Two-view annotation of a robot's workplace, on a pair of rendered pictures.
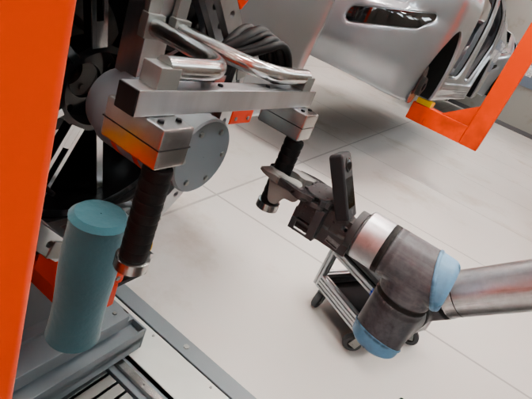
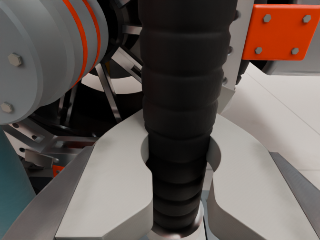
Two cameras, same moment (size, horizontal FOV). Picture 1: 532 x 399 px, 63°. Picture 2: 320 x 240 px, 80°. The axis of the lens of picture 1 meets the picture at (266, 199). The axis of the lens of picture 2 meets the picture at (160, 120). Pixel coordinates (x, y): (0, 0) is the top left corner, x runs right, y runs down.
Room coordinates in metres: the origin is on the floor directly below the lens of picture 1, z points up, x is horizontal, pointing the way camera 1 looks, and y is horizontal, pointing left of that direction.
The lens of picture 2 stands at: (0.71, -0.08, 0.89)
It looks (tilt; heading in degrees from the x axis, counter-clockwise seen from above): 32 degrees down; 69
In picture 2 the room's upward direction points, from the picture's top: straight up
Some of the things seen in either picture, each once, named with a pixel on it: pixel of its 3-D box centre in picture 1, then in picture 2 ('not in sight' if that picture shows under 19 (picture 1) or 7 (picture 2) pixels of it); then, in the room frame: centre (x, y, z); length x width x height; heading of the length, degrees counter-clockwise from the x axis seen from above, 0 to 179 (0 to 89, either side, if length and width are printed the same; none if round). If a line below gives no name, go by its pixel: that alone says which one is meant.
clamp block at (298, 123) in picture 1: (288, 115); not in sight; (0.76, 0.02, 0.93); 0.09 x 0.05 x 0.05; 67
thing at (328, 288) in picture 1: (378, 294); not in sight; (1.58, -0.59, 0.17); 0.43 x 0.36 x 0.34; 130
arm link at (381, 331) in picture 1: (389, 317); not in sight; (0.65, -0.28, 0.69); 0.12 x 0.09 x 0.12; 146
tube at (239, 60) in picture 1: (251, 36); not in sight; (0.73, 0.12, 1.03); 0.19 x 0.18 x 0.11; 67
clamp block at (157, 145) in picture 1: (147, 129); not in sight; (0.45, 0.15, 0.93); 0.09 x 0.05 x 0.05; 67
